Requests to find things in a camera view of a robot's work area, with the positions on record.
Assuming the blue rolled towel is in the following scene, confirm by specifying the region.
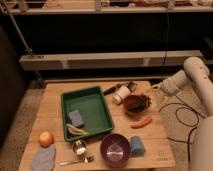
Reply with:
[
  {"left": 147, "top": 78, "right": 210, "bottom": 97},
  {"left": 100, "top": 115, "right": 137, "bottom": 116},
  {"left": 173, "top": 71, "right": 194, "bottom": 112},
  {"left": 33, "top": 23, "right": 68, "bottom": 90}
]
[{"left": 130, "top": 136, "right": 145, "bottom": 157}]

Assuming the pale banana piece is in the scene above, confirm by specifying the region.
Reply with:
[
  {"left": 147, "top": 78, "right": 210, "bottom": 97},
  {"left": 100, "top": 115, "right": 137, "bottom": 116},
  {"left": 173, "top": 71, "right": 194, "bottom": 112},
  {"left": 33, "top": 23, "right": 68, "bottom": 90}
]
[{"left": 66, "top": 124, "right": 87, "bottom": 135}]

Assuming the black cable on floor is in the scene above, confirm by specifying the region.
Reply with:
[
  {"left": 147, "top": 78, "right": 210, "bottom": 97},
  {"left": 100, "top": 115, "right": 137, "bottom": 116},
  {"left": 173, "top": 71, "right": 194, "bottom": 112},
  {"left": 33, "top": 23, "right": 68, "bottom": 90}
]
[{"left": 158, "top": 94, "right": 208, "bottom": 164}]

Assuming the metal spoon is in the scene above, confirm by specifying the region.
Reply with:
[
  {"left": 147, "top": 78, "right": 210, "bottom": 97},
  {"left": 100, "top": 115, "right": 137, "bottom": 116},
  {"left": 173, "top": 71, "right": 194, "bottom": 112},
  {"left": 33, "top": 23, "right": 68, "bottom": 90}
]
[{"left": 59, "top": 156, "right": 94, "bottom": 166}]

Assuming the grey cloth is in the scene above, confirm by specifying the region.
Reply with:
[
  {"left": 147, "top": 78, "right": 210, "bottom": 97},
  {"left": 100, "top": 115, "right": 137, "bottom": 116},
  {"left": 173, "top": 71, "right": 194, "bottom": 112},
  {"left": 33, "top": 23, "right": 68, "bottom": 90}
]
[{"left": 30, "top": 144, "right": 56, "bottom": 171}]

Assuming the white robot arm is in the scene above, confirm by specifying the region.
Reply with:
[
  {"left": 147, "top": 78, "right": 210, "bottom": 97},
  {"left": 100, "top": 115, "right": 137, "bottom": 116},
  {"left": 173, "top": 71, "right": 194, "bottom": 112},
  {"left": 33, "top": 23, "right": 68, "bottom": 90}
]
[{"left": 153, "top": 57, "right": 213, "bottom": 171}]

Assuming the small dark box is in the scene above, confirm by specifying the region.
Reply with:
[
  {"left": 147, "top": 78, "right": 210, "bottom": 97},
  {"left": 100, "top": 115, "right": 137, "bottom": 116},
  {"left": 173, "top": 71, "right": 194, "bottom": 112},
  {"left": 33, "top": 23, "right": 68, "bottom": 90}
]
[{"left": 127, "top": 82, "right": 137, "bottom": 92}]

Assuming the white cup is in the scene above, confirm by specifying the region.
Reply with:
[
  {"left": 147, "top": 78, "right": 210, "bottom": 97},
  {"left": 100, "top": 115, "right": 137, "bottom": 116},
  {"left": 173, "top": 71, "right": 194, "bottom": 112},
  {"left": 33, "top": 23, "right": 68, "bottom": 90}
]
[{"left": 112, "top": 86, "right": 131, "bottom": 105}]

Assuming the small metal cup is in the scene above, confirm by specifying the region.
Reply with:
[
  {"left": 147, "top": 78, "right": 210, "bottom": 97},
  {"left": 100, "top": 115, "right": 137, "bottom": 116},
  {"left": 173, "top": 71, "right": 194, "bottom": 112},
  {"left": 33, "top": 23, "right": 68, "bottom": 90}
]
[{"left": 72, "top": 140, "right": 87, "bottom": 155}]

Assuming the wooden table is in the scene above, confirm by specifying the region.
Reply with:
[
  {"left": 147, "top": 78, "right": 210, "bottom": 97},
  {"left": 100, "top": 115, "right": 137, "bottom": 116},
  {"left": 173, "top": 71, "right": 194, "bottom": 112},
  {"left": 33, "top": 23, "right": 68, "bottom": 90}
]
[{"left": 18, "top": 81, "right": 175, "bottom": 171}]

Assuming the purple bowl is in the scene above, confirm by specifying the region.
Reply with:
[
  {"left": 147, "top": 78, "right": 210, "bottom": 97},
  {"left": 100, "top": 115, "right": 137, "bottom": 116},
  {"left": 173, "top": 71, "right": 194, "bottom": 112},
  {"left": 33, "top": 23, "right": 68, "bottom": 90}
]
[{"left": 100, "top": 133, "right": 131, "bottom": 168}]

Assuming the blue sponge in tray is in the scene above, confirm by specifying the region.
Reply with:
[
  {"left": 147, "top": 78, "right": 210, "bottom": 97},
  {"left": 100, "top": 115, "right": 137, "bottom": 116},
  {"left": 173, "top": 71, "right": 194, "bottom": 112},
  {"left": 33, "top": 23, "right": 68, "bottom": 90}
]
[{"left": 68, "top": 110, "right": 84, "bottom": 128}]

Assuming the dark grape bunch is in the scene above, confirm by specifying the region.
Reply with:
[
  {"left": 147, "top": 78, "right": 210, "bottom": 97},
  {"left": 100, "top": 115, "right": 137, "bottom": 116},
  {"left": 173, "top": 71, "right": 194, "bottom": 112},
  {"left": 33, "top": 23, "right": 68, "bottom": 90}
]
[{"left": 143, "top": 95, "right": 151, "bottom": 110}]

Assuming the orange apple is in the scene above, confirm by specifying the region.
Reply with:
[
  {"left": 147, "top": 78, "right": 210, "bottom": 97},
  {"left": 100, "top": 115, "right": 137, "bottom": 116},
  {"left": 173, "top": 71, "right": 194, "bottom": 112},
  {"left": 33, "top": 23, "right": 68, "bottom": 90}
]
[{"left": 39, "top": 131, "right": 54, "bottom": 147}]

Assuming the green plastic tray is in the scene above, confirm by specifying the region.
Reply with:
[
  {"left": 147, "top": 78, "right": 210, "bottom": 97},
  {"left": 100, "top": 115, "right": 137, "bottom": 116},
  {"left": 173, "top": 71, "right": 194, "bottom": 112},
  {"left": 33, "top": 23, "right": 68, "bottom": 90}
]
[{"left": 61, "top": 86, "right": 114, "bottom": 142}]

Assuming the red-brown bowl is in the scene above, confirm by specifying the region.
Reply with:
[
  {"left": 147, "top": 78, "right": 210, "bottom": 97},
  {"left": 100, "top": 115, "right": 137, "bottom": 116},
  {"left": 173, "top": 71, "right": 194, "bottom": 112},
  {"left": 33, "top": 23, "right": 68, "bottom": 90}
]
[{"left": 123, "top": 95, "right": 147, "bottom": 116}]

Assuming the orange carrot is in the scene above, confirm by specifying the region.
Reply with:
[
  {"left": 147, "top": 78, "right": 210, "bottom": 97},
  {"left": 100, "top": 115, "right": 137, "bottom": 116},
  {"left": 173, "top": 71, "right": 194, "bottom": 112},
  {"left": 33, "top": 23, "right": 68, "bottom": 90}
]
[{"left": 131, "top": 116, "right": 152, "bottom": 129}]

